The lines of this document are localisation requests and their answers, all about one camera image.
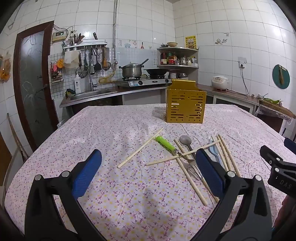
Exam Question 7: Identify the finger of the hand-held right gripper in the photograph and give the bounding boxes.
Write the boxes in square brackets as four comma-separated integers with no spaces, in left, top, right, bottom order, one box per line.
[284,138,296,151]
[259,145,296,168]

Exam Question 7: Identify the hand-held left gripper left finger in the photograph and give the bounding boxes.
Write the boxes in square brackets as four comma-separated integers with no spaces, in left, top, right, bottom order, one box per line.
[24,149,102,241]

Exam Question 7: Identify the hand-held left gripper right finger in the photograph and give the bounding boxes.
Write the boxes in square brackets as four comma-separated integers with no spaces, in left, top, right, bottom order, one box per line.
[195,148,273,241]

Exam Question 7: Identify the grey metal spoon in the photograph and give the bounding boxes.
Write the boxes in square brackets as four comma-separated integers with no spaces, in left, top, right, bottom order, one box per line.
[179,135,197,163]

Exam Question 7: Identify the green-handled fork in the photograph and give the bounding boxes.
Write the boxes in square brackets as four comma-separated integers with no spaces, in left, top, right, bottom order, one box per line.
[155,136,204,181]

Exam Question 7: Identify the yellow perforated utensil holder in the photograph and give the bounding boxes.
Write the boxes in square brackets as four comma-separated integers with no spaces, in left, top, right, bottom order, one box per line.
[165,79,207,124]

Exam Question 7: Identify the person's right hand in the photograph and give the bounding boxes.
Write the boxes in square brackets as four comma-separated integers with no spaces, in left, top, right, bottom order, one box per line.
[275,197,296,229]

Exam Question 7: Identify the plastic covered side table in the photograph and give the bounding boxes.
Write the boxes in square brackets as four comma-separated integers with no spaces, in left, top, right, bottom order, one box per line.
[255,104,296,135]

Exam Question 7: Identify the wooden chopping board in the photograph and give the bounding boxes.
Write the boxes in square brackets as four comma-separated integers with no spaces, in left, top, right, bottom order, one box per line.
[259,98,296,118]

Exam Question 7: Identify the floral tablecloth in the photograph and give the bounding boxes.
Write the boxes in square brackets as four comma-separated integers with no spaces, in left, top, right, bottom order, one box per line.
[5,103,296,241]

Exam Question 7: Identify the round green cutting board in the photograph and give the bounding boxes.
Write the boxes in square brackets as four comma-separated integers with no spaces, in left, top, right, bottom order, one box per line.
[272,64,290,89]

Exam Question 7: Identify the steel sink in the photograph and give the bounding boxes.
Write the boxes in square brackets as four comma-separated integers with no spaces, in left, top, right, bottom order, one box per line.
[69,89,117,101]

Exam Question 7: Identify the leaning wooden sticks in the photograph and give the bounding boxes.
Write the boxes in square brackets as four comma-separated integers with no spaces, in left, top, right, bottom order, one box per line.
[7,113,29,163]

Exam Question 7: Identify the white rice cooker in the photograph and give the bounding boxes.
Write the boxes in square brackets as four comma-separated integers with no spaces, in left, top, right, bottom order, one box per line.
[211,75,230,91]

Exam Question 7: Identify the white soap bottle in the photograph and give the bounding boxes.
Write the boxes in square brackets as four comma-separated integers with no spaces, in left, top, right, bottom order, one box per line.
[74,71,82,94]

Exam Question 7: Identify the steel faucet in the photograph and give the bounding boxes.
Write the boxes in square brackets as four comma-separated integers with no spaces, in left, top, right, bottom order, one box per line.
[89,70,97,91]

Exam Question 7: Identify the kitchen counter cabinet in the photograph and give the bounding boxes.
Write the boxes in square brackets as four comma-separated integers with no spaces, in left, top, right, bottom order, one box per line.
[59,83,259,115]

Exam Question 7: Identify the steel gas stove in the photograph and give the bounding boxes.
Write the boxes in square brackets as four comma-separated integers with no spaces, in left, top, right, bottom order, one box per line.
[116,77,173,89]

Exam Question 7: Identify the brown framed glass door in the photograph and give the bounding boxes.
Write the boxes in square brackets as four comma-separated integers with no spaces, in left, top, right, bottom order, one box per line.
[13,21,59,152]

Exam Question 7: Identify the black hanging spatula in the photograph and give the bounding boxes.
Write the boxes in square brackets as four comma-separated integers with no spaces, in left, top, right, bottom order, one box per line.
[94,47,102,72]

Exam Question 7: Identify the steel corner shelf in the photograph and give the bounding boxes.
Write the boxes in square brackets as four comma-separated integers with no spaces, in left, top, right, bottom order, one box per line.
[157,46,199,80]

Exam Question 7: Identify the steel pot with lid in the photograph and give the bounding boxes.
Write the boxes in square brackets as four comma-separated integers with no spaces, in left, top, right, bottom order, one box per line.
[119,59,149,78]

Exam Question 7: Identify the white plastic bag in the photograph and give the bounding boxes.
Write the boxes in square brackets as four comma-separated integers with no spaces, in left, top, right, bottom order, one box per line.
[63,51,81,69]

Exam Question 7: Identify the black wok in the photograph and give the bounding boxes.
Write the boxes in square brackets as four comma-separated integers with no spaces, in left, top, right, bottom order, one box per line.
[143,68,179,76]

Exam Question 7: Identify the orange hanging bag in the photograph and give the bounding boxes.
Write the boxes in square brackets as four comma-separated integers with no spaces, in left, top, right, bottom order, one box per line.
[0,54,11,82]

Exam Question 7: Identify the black power cable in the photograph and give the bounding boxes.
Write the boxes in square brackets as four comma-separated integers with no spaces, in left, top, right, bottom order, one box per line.
[228,66,249,95]

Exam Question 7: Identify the wire mesh strainer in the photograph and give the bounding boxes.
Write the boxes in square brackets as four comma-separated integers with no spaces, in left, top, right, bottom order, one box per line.
[76,52,89,78]

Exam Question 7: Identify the wire grid wall rack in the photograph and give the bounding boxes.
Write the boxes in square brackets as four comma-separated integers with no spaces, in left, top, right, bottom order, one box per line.
[48,54,64,84]

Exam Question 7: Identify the steel wall utensil rack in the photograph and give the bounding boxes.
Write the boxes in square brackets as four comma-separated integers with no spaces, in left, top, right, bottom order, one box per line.
[62,42,108,52]

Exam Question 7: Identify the yellow wall poster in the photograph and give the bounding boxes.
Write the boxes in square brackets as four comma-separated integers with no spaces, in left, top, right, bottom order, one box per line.
[184,35,197,49]

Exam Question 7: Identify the beige wall control box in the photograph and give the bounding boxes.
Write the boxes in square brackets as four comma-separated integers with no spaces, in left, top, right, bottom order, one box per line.
[51,31,68,42]

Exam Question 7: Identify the steel wall pipe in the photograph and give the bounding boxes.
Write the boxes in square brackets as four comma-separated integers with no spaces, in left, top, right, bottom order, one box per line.
[112,0,118,70]

